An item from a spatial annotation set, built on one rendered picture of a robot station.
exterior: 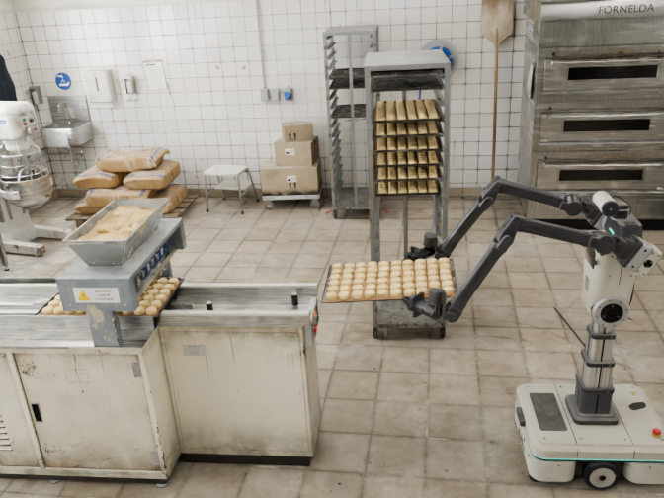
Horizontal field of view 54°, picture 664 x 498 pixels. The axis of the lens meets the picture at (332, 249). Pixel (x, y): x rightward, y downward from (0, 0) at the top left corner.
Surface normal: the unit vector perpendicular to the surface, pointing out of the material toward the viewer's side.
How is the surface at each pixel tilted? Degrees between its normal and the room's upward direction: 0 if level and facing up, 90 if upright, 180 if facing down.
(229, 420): 90
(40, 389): 90
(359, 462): 0
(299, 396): 90
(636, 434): 0
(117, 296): 90
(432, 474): 0
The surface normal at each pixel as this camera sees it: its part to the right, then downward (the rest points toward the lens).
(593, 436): -0.05, -0.92
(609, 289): -0.07, 0.56
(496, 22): -0.14, 0.25
